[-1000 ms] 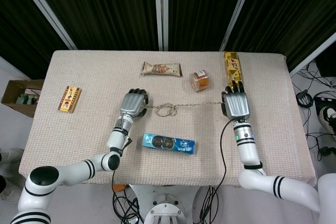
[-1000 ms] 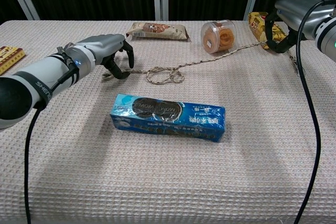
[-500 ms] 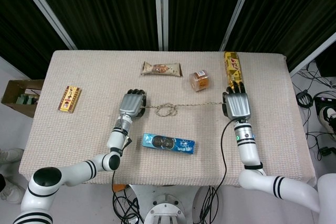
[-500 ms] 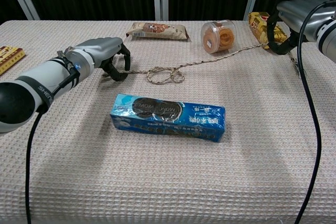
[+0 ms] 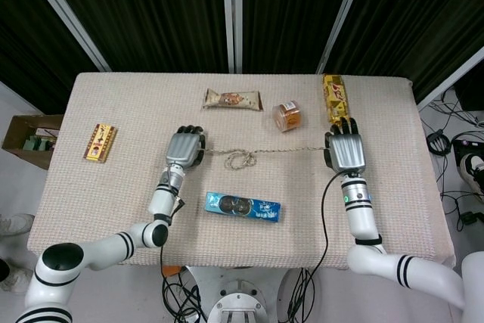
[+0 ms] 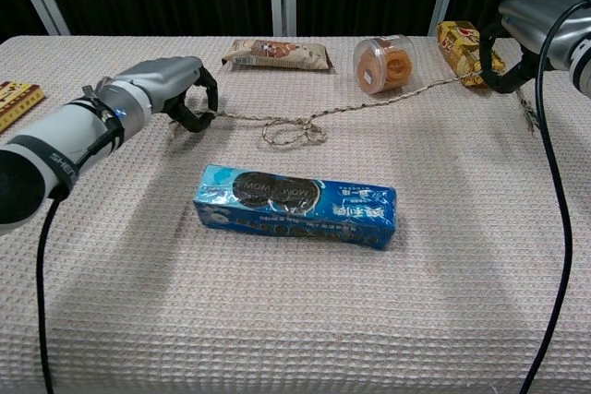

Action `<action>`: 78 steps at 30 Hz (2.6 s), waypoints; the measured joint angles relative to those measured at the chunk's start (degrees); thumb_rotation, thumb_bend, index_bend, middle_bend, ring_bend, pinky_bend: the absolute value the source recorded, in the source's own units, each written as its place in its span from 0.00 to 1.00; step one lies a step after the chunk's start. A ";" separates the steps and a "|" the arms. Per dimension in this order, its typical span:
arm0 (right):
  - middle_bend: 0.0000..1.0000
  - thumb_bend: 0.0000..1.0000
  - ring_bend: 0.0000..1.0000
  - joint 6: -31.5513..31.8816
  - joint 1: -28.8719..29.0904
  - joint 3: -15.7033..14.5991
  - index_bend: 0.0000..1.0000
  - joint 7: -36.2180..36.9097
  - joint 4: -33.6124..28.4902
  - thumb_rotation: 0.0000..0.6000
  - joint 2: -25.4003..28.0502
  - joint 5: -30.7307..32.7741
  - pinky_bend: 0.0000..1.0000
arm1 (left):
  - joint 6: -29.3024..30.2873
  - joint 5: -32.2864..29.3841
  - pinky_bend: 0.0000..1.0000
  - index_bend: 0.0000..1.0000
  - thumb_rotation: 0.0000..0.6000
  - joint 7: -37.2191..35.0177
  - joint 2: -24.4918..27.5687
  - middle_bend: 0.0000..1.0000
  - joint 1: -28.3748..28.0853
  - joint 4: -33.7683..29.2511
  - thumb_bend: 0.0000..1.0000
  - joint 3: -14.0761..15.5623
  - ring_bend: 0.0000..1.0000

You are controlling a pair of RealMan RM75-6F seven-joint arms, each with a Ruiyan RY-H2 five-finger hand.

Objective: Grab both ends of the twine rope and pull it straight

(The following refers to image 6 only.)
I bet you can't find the brown beige snack bar wrapper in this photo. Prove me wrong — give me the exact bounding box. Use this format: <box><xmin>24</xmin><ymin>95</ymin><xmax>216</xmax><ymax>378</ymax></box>
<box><xmin>221</xmin><ymin>39</ymin><xmax>333</xmax><ymax>72</ymax></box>

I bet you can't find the clear jar of orange snacks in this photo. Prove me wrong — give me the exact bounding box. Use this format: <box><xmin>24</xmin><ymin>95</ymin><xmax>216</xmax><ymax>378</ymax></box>
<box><xmin>353</xmin><ymin>33</ymin><xmax>416</xmax><ymax>96</ymax></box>

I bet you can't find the braided jute rope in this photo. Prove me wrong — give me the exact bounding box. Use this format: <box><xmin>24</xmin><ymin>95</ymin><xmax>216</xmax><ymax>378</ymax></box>
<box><xmin>168</xmin><ymin>68</ymin><xmax>539</xmax><ymax>146</ymax></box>

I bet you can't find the red gold flat box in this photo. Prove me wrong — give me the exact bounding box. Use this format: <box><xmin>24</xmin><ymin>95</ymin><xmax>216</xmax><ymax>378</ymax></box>
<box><xmin>0</xmin><ymin>81</ymin><xmax>46</xmax><ymax>134</ymax></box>

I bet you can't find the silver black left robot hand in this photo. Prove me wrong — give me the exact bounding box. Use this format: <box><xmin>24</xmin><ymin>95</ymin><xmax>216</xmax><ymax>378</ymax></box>
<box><xmin>99</xmin><ymin>55</ymin><xmax>219</xmax><ymax>133</ymax></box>

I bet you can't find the beige waffle tablecloth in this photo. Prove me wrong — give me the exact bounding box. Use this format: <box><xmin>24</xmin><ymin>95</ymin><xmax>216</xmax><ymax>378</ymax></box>
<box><xmin>0</xmin><ymin>35</ymin><xmax>591</xmax><ymax>394</ymax></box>

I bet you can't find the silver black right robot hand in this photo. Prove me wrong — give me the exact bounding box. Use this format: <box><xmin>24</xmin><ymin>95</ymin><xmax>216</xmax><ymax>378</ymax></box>
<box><xmin>478</xmin><ymin>0</ymin><xmax>591</xmax><ymax>95</ymax></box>

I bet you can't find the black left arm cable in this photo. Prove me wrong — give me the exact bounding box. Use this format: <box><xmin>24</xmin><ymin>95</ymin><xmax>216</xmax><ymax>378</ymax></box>
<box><xmin>35</xmin><ymin>121</ymin><xmax>122</xmax><ymax>394</ymax></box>

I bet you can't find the blue cookie box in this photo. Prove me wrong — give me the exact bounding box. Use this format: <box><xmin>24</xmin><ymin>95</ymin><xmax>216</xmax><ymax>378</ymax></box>
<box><xmin>192</xmin><ymin>163</ymin><xmax>398</xmax><ymax>252</ymax></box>

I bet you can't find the gold foil snack pack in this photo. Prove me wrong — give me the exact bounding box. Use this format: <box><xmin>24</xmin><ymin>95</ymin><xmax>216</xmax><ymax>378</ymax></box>
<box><xmin>436</xmin><ymin>19</ymin><xmax>509</xmax><ymax>90</ymax></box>

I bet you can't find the black right hand cable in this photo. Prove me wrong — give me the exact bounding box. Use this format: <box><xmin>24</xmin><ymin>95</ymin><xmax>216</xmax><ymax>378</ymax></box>
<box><xmin>519</xmin><ymin>0</ymin><xmax>591</xmax><ymax>394</ymax></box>

